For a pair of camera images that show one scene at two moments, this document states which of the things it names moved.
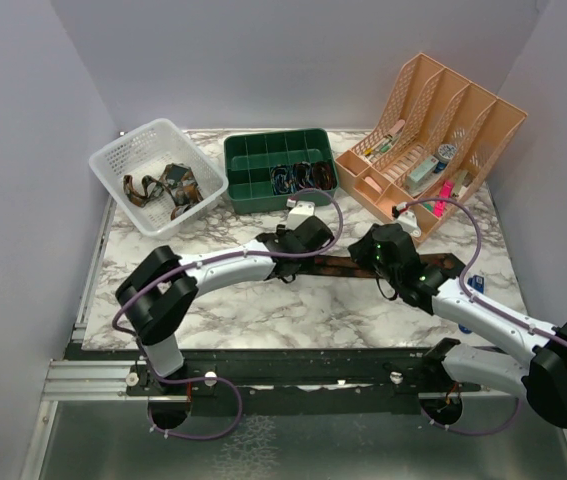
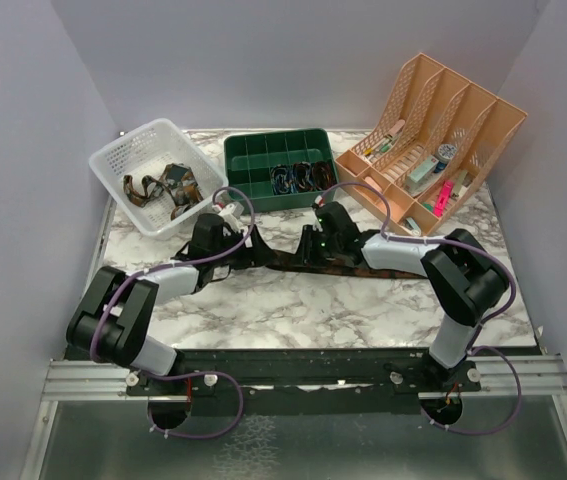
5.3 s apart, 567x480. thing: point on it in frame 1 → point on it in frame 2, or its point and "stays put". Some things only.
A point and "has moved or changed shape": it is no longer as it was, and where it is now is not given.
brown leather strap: [444, 264] has moved or changed shape
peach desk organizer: [431, 148] stays put
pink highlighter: [447, 188] stays put
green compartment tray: [267, 170] stays put
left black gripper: [282, 232] → [257, 255]
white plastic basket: [146, 153] stays put
